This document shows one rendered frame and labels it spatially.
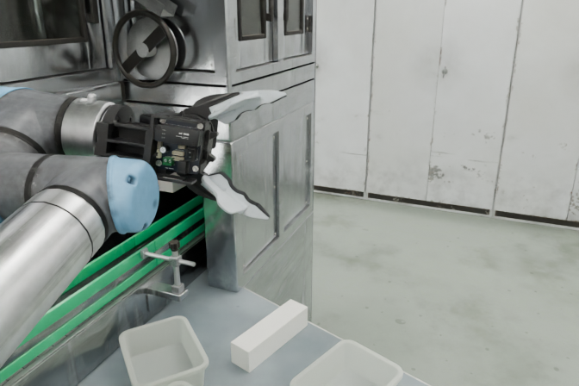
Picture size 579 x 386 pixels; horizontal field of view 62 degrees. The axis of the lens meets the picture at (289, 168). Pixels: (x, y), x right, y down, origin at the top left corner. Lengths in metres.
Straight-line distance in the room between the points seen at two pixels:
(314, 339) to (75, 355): 0.59
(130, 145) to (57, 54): 0.88
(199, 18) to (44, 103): 0.83
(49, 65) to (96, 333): 0.68
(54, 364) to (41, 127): 0.75
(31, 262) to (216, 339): 1.02
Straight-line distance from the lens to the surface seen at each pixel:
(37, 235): 0.43
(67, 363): 1.29
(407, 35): 3.95
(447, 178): 4.12
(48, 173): 0.52
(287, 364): 1.30
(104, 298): 1.34
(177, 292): 1.39
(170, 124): 0.55
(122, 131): 0.58
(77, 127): 0.59
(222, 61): 1.34
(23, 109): 0.62
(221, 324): 1.44
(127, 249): 1.48
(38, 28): 1.38
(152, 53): 1.43
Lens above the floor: 1.59
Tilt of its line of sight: 18 degrees down
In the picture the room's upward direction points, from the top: straight up
